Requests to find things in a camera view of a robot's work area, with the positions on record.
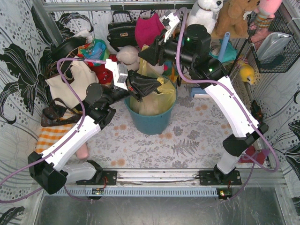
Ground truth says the yellow trash bag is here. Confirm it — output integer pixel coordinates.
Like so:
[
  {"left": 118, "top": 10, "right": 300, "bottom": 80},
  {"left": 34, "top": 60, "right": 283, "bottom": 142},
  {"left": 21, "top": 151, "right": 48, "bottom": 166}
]
[{"left": 129, "top": 57, "right": 177, "bottom": 116}]

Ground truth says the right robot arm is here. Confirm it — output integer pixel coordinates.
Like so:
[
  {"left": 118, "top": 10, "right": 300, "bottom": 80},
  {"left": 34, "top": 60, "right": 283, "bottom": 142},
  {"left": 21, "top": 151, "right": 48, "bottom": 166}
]
[{"left": 138, "top": 24, "right": 268, "bottom": 185}]

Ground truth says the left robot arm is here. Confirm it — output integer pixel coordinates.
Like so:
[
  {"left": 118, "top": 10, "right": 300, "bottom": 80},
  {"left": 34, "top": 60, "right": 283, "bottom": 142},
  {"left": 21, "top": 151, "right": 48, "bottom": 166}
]
[{"left": 28, "top": 70, "right": 164, "bottom": 195}]

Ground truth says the magenta cloth bag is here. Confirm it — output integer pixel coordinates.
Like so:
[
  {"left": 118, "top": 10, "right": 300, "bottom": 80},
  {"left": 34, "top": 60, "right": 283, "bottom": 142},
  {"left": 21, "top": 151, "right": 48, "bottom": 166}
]
[{"left": 135, "top": 13, "right": 165, "bottom": 49}]

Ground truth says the teal trash bin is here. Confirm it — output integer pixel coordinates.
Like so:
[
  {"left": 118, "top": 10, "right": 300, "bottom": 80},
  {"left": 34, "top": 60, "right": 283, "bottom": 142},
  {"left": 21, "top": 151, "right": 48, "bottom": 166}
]
[{"left": 124, "top": 76, "right": 177, "bottom": 135}]

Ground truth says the cream canvas tote bag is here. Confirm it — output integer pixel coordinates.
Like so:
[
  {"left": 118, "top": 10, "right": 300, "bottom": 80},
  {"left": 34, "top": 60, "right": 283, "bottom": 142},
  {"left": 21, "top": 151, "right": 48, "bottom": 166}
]
[{"left": 46, "top": 60, "right": 98, "bottom": 108}]

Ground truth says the brown patterned bag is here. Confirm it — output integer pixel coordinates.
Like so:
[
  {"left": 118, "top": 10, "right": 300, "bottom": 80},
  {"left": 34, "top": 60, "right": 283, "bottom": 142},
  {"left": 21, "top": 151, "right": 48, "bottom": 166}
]
[{"left": 41, "top": 98, "right": 82, "bottom": 127}]

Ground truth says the pink head plush doll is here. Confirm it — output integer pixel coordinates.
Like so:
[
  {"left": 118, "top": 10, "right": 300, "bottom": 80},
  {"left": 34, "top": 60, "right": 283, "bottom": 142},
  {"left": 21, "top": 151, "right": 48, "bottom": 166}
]
[{"left": 151, "top": 64, "right": 168, "bottom": 75}]

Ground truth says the cream plush lamb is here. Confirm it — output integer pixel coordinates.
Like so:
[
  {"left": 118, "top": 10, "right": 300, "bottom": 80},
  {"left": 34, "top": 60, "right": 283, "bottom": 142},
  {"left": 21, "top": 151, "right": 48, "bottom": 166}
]
[{"left": 116, "top": 45, "right": 140, "bottom": 71}]

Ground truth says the red clothing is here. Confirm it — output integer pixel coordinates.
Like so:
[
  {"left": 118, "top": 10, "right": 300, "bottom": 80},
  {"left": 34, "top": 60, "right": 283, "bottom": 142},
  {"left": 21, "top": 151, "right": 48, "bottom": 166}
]
[{"left": 88, "top": 62, "right": 113, "bottom": 84}]

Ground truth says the black leather handbag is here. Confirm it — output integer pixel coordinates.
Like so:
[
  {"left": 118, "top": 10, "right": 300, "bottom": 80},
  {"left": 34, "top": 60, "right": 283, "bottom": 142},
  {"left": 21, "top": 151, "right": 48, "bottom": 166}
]
[{"left": 107, "top": 10, "right": 138, "bottom": 52}]

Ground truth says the colorful printed cloth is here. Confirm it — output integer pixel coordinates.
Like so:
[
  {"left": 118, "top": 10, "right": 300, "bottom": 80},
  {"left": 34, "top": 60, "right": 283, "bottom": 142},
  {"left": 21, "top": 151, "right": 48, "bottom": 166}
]
[{"left": 77, "top": 39, "right": 110, "bottom": 60}]

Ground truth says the blue floor mop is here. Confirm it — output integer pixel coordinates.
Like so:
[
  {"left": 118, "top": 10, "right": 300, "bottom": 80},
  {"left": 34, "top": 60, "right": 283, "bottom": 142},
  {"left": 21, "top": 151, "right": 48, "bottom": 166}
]
[{"left": 190, "top": 32, "right": 230, "bottom": 98}]

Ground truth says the white plush dog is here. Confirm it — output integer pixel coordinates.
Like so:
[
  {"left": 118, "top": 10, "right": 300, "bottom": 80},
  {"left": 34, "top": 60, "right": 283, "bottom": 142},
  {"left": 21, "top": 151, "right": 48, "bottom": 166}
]
[{"left": 186, "top": 0, "right": 223, "bottom": 34}]

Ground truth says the teal folded cloth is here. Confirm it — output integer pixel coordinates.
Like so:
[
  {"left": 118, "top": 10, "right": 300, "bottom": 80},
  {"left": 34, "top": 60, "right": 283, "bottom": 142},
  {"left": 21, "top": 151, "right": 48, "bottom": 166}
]
[{"left": 209, "top": 40, "right": 237, "bottom": 63}]

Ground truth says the brown teddy bear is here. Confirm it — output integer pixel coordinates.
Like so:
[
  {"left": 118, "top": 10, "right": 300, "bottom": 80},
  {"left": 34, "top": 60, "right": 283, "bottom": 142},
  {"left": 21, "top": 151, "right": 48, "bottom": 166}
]
[{"left": 216, "top": 0, "right": 260, "bottom": 37}]

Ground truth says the pink sponge roll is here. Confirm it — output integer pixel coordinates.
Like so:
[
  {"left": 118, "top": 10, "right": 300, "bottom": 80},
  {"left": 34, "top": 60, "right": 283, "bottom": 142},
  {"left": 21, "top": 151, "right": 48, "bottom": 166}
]
[{"left": 75, "top": 143, "right": 89, "bottom": 160}]

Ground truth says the black round hat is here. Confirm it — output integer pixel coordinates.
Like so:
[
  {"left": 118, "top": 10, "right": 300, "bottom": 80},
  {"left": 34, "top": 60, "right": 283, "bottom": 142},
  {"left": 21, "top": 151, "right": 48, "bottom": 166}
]
[{"left": 51, "top": 37, "right": 87, "bottom": 62}]

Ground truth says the yellow plush toy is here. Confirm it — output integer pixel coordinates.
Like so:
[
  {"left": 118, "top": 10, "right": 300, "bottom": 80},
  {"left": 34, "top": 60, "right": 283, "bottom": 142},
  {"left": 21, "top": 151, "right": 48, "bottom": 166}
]
[{"left": 237, "top": 57, "right": 255, "bottom": 85}]

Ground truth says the orange checkered towel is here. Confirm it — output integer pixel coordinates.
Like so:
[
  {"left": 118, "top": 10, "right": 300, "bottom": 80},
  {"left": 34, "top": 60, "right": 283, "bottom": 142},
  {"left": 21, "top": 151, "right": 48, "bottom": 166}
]
[{"left": 35, "top": 124, "right": 74, "bottom": 153}]

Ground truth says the silver foil pouch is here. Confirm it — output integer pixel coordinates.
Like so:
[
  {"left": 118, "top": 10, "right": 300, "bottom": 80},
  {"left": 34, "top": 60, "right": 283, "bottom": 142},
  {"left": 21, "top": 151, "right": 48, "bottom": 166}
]
[{"left": 256, "top": 32, "right": 293, "bottom": 61}]

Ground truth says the black orange cloth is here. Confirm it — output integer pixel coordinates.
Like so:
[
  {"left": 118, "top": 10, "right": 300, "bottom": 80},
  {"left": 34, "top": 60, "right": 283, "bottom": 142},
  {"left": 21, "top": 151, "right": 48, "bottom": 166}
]
[{"left": 250, "top": 100, "right": 263, "bottom": 124}]

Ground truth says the pink plush toy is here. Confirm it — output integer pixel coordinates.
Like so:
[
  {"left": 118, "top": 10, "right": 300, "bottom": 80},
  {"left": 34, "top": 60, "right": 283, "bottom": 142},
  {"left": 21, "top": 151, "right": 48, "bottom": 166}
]
[{"left": 250, "top": 0, "right": 282, "bottom": 29}]

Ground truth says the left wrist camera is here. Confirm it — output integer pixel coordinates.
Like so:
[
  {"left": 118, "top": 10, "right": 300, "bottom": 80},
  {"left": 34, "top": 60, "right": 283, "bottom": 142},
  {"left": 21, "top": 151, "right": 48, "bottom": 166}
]
[{"left": 105, "top": 59, "right": 128, "bottom": 90}]

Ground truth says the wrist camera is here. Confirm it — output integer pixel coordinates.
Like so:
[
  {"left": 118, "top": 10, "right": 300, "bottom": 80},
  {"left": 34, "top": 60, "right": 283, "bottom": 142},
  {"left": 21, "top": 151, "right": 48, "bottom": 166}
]
[
  {"left": 160, "top": 11, "right": 180, "bottom": 43},
  {"left": 105, "top": 59, "right": 128, "bottom": 90}
]

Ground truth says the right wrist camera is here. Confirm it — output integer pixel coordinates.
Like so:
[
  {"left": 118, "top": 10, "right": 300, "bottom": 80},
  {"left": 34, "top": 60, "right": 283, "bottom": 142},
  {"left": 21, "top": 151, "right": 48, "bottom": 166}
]
[{"left": 160, "top": 11, "right": 180, "bottom": 43}]

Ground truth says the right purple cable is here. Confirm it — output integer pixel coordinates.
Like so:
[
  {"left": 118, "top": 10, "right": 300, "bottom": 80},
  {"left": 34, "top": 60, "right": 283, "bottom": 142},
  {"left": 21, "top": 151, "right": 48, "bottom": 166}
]
[{"left": 175, "top": 7, "right": 280, "bottom": 200}]

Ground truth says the purple cable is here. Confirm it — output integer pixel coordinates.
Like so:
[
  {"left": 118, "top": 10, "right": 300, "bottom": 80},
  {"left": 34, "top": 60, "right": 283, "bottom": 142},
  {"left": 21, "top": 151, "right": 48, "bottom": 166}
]
[
  {"left": 0, "top": 57, "right": 108, "bottom": 203},
  {"left": 175, "top": 7, "right": 280, "bottom": 200}
]

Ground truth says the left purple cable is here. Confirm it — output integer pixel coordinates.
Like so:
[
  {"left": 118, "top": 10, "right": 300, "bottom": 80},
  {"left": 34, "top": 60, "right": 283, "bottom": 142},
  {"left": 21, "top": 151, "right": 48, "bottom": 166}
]
[{"left": 0, "top": 57, "right": 108, "bottom": 203}]

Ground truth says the black wire basket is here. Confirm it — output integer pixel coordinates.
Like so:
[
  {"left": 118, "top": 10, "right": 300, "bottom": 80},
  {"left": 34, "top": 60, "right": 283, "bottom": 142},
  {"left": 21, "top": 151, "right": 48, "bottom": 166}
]
[{"left": 247, "top": 11, "right": 300, "bottom": 73}]

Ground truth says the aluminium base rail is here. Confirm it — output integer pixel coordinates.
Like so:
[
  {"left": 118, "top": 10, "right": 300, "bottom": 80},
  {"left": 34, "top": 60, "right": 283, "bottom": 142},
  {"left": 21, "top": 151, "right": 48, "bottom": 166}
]
[{"left": 35, "top": 167, "right": 287, "bottom": 197}]

